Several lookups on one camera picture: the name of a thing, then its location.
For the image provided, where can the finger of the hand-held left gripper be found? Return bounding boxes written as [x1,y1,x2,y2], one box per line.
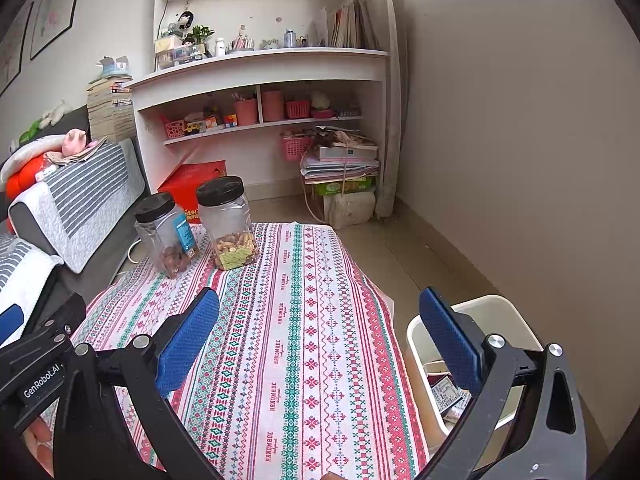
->
[30,292,87,341]
[0,305,24,344]

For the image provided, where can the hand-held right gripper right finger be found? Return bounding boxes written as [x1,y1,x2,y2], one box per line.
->
[414,285,589,480]

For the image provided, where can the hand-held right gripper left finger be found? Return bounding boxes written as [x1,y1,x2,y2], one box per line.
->
[52,287,223,480]

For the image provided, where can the white trash bin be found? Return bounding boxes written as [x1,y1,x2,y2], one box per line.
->
[406,295,544,436]

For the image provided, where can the white printed leaflet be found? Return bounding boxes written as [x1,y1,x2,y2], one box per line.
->
[431,377,464,413]

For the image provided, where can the person's left hand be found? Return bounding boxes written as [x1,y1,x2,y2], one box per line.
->
[22,417,54,467]

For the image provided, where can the striped seat cover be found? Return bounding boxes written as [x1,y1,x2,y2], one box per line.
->
[0,237,65,331]

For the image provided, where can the blue label plastic jar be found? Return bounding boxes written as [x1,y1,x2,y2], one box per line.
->
[134,192,200,279]

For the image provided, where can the striped armrest cover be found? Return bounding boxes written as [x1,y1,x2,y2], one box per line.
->
[9,139,147,274]

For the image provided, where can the plastic jar of peanuts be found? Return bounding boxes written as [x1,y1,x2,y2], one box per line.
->
[196,176,261,272]

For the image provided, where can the patterned tablecloth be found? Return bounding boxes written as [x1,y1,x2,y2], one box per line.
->
[40,221,431,480]

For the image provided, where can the red orange cushion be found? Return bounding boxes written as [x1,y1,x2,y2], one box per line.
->
[5,155,51,202]

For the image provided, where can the red cardboard box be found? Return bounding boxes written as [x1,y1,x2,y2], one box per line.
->
[157,160,227,225]

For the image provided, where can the folded newspaper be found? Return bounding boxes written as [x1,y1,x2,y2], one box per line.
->
[44,135,108,167]

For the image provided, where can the white sack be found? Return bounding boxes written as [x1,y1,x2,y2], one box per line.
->
[324,191,377,231]

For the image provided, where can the white pillow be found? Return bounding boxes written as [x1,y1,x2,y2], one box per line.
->
[0,140,71,186]

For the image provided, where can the pink plush toy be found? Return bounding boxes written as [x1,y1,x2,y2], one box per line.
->
[61,129,91,156]

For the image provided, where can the green cardboard box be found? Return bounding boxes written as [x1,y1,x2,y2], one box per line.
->
[314,177,376,197]

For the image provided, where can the grey sofa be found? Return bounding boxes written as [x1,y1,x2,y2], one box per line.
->
[0,105,151,321]

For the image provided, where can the green white plush toy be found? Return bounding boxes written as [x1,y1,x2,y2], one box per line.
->
[19,100,68,143]

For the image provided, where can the pile of papers and books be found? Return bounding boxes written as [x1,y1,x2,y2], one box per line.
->
[300,127,381,183]

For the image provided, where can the tall stack of books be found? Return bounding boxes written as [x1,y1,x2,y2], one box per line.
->
[86,76,137,143]

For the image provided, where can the beige curtain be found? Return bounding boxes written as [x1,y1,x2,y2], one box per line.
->
[350,0,407,220]

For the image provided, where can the pink pot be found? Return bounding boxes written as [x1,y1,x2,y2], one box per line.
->
[234,99,259,127]

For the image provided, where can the tall pink bin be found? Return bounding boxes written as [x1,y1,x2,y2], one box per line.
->
[262,91,285,122]

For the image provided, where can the medium framed picture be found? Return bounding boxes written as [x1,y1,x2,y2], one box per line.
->
[0,2,34,96]

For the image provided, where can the clear storage box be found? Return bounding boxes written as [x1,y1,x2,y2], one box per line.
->
[156,45,208,71]

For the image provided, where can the white bookshelf unit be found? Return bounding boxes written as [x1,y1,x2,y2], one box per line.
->
[131,0,391,201]

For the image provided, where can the large framed picture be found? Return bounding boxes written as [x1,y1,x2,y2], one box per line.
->
[30,0,90,60]

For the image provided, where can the leaning thin books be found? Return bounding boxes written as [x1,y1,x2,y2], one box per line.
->
[327,0,378,50]

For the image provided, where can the pink basket with handles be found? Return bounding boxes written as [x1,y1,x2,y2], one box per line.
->
[282,135,313,162]

